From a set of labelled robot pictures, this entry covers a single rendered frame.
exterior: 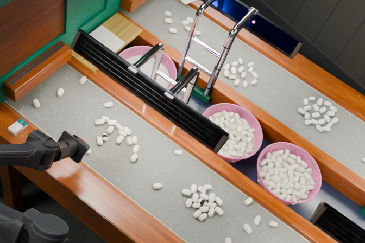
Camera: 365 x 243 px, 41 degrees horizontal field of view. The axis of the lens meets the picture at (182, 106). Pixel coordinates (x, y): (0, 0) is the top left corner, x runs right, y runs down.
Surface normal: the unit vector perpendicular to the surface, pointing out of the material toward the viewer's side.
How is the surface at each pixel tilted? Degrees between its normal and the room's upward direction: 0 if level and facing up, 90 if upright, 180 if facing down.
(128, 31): 0
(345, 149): 0
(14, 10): 90
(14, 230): 48
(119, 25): 0
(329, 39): 90
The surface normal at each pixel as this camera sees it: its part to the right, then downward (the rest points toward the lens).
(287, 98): 0.22, -0.57
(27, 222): -0.18, 0.11
